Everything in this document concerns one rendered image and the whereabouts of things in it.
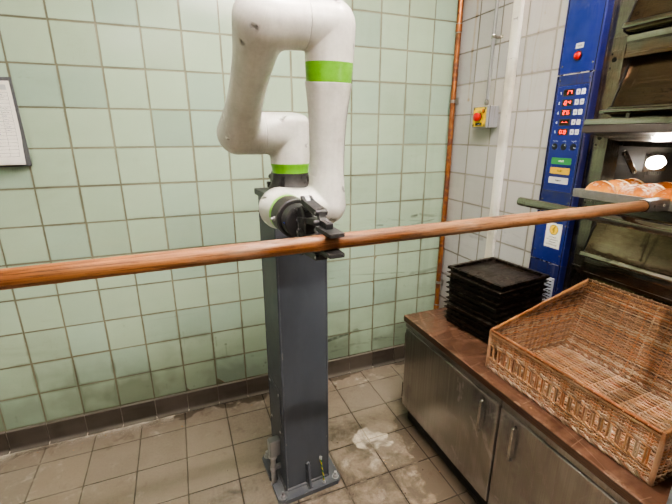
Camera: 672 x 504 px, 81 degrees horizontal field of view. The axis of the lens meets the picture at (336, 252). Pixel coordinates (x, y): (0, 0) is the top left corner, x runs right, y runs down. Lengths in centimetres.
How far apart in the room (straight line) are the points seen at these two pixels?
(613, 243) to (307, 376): 122
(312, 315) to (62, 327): 118
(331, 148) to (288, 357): 78
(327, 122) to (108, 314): 145
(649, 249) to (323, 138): 118
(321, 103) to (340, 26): 17
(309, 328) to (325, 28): 94
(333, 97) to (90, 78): 117
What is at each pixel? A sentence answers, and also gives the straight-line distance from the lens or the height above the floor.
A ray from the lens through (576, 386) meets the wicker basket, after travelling 132.
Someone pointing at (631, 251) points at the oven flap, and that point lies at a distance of 172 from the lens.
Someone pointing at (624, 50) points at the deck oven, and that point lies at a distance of 179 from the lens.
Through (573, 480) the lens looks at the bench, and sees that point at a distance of 139.
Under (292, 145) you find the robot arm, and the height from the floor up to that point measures 135.
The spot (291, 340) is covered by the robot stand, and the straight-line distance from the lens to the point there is 144.
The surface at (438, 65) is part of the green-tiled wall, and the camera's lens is 236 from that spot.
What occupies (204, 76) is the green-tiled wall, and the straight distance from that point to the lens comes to 193.
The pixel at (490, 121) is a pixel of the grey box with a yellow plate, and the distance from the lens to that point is 210.
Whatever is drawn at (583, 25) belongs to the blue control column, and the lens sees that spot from 187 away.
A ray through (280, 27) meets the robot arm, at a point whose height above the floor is 160.
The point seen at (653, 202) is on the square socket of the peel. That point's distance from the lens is 136.
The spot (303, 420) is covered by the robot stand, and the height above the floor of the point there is 33.
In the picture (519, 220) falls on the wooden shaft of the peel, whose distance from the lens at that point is 97.
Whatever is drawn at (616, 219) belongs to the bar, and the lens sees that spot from 130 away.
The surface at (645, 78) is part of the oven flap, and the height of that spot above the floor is 156.
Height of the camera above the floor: 139
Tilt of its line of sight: 17 degrees down
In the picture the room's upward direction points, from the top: straight up
